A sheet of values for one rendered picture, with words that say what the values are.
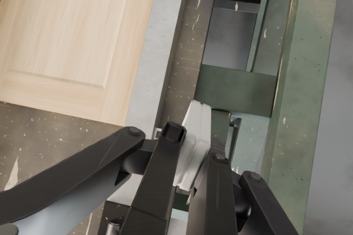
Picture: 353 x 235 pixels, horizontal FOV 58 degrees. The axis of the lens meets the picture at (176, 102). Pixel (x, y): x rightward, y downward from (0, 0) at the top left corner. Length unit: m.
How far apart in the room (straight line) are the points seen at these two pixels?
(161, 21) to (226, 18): 1.19
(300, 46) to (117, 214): 0.39
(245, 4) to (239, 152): 0.57
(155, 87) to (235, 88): 0.15
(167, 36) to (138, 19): 0.08
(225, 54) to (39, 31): 1.32
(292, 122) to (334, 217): 2.46
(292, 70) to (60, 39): 0.42
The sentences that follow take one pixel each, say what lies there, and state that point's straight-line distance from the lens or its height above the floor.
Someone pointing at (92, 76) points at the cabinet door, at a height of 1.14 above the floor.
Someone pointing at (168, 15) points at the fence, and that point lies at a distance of 0.57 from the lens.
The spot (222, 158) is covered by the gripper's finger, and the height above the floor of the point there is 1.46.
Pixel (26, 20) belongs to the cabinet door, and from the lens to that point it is 0.70.
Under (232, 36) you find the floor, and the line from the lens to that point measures 1.78.
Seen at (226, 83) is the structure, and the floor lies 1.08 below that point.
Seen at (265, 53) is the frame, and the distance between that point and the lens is 0.90.
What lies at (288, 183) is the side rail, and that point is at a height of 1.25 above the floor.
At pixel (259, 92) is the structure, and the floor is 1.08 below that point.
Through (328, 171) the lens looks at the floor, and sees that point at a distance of 2.48.
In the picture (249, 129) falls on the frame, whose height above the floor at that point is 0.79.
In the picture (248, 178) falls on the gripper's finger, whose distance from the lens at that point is 0.16.
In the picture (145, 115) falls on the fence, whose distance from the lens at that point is 0.53.
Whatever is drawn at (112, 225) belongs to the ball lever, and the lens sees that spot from 0.53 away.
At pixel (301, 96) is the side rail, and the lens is 0.52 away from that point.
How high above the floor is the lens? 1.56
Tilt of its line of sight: 47 degrees down
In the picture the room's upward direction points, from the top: 159 degrees counter-clockwise
